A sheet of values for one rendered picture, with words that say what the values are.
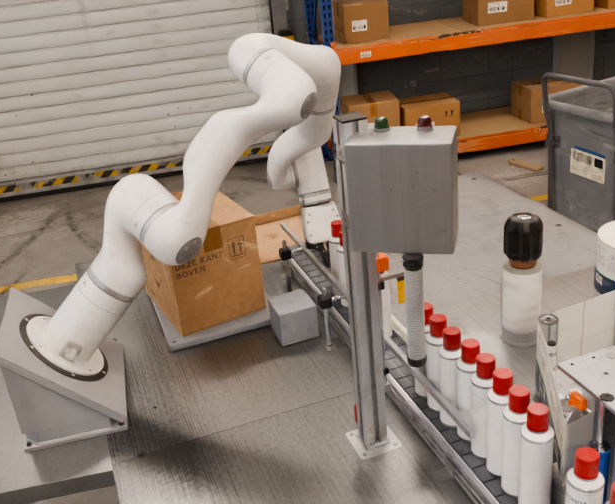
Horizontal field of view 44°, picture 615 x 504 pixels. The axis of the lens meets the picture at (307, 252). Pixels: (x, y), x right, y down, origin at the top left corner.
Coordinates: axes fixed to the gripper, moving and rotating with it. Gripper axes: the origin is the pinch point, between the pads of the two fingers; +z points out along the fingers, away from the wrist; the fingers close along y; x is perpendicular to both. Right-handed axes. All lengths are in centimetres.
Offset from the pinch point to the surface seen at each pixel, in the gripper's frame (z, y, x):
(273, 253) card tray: -1.3, -6.0, 36.1
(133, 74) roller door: -116, -2, 362
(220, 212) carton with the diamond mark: -18.6, -25.8, -0.2
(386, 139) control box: -27, -12, -81
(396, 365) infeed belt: 21.4, -1.9, -39.6
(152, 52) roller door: -128, 14, 355
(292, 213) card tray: -11, 9, 59
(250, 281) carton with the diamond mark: 0.5, -22.2, -0.8
